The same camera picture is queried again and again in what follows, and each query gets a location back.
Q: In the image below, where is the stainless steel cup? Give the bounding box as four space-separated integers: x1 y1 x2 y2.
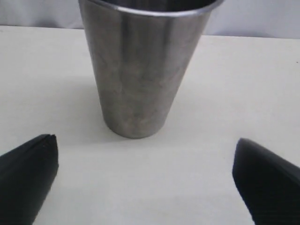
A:
79 0 221 139

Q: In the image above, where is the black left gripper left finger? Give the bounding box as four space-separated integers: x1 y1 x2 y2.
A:
0 134 58 225

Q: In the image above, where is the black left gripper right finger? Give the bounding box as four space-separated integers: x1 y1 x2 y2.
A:
232 138 300 225

